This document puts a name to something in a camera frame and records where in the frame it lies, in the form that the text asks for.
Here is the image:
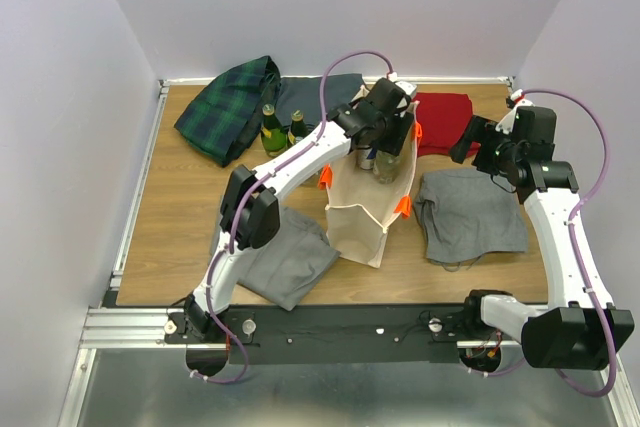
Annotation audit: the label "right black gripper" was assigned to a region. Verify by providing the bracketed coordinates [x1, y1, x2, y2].
[448, 114, 522, 178]

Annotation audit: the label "clear soda water bottle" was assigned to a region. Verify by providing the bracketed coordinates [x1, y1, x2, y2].
[373, 150, 402, 185]

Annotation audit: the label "beige canvas bag orange handles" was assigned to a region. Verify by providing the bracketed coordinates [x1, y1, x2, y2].
[321, 100, 422, 268]

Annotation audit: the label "green glass bottle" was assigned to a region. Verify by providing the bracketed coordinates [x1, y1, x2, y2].
[287, 110, 309, 148]
[260, 104, 287, 157]

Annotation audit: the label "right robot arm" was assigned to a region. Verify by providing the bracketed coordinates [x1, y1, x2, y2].
[450, 106, 635, 370]

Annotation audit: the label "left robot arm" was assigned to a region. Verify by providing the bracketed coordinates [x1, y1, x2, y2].
[184, 76, 417, 342]

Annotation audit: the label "red folded cloth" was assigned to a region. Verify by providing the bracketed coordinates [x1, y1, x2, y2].
[416, 93, 473, 156]

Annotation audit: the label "red top drink can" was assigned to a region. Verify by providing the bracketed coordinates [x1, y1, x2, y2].
[356, 146, 377, 171]

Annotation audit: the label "grey folded cloth right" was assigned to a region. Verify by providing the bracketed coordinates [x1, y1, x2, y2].
[413, 168, 529, 271]

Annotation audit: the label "grey folded cloth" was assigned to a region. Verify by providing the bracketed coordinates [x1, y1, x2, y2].
[239, 206, 340, 311]
[413, 168, 529, 271]

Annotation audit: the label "dark blue folded cloth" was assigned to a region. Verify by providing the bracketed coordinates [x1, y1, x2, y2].
[275, 73, 363, 130]

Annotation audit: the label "green plaid cloth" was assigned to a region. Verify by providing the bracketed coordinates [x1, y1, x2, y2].
[174, 55, 281, 167]

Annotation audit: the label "grey folded cloth left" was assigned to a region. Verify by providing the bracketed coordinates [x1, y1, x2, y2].
[239, 206, 340, 311]

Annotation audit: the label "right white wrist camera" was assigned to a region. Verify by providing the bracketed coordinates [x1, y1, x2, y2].
[495, 89, 525, 135]

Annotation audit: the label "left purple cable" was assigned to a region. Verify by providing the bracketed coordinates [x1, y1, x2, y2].
[188, 50, 399, 384]

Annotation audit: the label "black mounting base plate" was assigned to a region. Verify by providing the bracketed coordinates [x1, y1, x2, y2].
[164, 303, 519, 369]

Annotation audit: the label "aluminium frame rail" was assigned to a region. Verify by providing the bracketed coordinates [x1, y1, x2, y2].
[57, 309, 174, 427]

